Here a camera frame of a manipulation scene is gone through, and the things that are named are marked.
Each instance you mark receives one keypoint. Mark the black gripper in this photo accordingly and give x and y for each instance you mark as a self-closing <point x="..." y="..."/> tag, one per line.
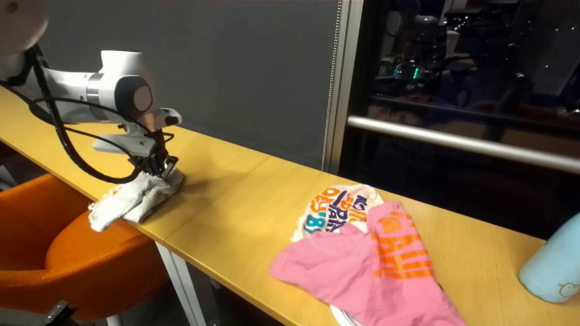
<point x="155" y="144"/>

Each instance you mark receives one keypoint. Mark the white terry cloth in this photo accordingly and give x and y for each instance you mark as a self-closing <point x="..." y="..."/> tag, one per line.
<point x="129" y="200"/>

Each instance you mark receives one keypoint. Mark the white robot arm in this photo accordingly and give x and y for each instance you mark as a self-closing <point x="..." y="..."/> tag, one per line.
<point x="66" y="84"/>

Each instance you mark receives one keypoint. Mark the white cloth with colourful letters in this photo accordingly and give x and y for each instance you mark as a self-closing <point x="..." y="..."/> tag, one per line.
<point x="329" y="211"/>

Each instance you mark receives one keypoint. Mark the pink cloth with orange print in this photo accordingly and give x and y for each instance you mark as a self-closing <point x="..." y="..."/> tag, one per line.
<point x="350" y="273"/>

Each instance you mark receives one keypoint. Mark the grey table leg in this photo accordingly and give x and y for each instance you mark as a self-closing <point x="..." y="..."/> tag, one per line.
<point x="182" y="284"/>

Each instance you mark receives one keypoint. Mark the orange chair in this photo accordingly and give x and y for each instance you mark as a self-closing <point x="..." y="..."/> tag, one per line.
<point x="37" y="242"/>

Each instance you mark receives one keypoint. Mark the silver window handrail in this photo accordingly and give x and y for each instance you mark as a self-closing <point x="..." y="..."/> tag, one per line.
<point x="459" y="144"/>

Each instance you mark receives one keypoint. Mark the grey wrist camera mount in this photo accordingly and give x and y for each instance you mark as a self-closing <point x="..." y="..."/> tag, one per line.
<point x="120" y="146"/>

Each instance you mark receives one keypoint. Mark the grey window frame post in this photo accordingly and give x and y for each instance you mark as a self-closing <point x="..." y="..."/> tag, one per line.
<point x="341" y="84"/>

